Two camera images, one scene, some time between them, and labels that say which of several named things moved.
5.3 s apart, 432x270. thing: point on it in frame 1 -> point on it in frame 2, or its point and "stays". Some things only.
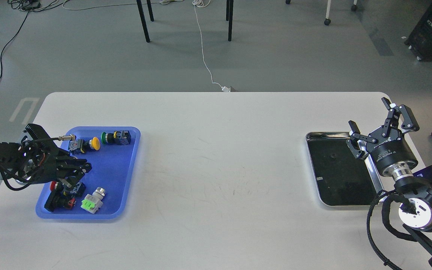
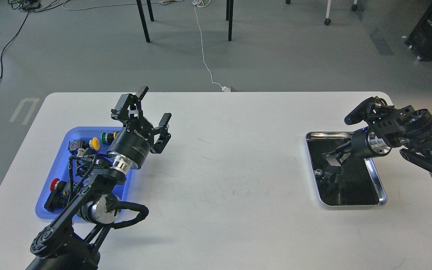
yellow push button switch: x=80 y=145 stays
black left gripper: x=51 y=165 -> x=134 y=140
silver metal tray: x=341 y=179 stays
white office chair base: x=327 y=21 stays
